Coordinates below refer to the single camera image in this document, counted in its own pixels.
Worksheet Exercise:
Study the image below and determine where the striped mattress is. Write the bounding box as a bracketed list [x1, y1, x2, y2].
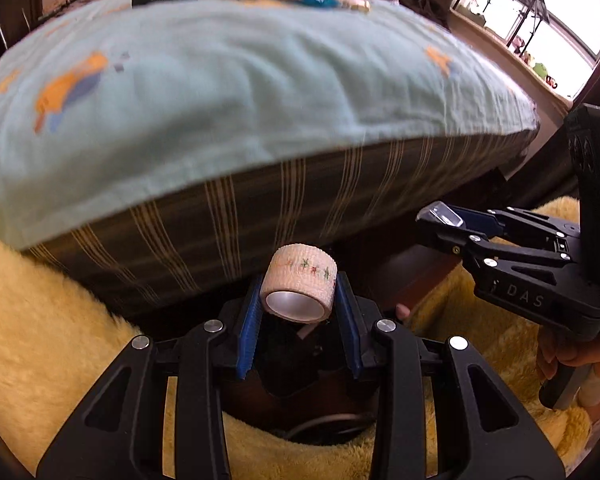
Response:
[22, 127, 537, 317]

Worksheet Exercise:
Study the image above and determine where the yellow fluffy blanket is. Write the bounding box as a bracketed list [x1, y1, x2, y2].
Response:
[0, 195, 595, 480]

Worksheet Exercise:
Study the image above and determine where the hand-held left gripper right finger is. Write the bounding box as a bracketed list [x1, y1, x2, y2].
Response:
[332, 271, 566, 480]

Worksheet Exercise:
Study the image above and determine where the white patterned bandage tape roll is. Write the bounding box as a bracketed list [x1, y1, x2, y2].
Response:
[259, 243, 339, 322]

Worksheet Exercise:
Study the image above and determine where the light blue printed sheet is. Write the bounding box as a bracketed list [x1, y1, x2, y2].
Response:
[0, 0, 541, 252]

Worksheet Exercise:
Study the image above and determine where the grey cable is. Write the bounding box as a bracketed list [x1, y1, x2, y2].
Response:
[279, 410, 381, 446]

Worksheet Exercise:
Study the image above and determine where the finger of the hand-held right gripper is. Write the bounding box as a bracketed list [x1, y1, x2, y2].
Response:
[459, 206, 581, 247]
[415, 216, 573, 275]

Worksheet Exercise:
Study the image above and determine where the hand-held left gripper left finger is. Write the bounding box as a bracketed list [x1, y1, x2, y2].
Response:
[35, 272, 267, 480]

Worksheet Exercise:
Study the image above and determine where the dark wooden bed frame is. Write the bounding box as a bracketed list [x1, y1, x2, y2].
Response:
[337, 242, 463, 323]

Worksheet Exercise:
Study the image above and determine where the window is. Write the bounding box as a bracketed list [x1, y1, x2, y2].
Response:
[452, 0, 600, 103]

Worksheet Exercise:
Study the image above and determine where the small clear plastic piece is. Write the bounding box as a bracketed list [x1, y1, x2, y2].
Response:
[418, 200, 466, 229]

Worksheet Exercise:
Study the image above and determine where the row of small colourful figures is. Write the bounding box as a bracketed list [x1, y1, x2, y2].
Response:
[507, 34, 564, 92]

